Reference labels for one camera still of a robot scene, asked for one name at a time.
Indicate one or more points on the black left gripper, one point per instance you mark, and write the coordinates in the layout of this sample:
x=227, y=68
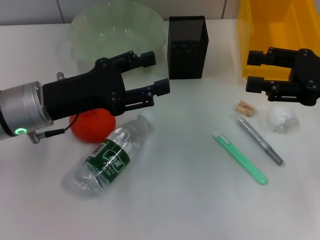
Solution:
x=82, y=95

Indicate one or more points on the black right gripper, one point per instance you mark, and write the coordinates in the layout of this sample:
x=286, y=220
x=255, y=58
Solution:
x=311, y=72

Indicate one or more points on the beige eraser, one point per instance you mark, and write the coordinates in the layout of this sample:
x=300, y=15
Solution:
x=245, y=108

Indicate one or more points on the white paper ball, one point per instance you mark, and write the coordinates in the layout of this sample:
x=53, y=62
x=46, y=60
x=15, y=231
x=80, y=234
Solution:
x=280, y=117

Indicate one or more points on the grey marker pen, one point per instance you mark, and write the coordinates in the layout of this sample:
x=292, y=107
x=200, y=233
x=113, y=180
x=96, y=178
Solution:
x=260, y=141

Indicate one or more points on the orange fruit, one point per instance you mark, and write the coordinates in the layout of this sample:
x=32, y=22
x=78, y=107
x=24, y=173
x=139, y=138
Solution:
x=95, y=128

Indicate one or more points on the green pen with white cap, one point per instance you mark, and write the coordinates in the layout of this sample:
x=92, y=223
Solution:
x=237, y=157

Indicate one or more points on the clear green-label water bottle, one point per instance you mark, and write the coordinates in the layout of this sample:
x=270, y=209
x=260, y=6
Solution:
x=110, y=157

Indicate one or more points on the black mesh pen holder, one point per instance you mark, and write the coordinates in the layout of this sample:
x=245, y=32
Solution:
x=186, y=60

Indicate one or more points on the pale green glass fruit bowl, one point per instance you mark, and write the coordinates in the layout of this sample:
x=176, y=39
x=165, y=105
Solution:
x=110, y=30

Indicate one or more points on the yellow plastic bin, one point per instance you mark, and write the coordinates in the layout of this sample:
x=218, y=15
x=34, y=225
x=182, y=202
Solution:
x=272, y=27

